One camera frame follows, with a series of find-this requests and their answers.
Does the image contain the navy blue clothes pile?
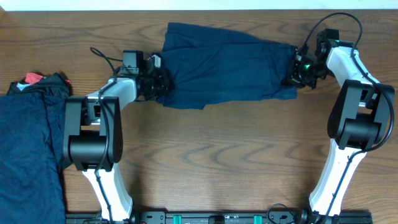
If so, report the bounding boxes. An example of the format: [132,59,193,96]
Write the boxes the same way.
[1,73,70,223]

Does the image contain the navy blue shorts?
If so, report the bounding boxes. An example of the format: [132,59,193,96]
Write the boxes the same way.
[157,22,297,110]

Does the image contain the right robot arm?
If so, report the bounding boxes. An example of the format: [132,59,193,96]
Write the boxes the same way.
[282,29,395,223]

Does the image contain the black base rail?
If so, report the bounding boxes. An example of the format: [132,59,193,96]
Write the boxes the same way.
[65,210,374,224]

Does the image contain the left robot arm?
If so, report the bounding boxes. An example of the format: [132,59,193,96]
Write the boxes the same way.
[62,50,173,223]

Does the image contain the red garment in pile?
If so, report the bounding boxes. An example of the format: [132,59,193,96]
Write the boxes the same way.
[24,72,72,87]

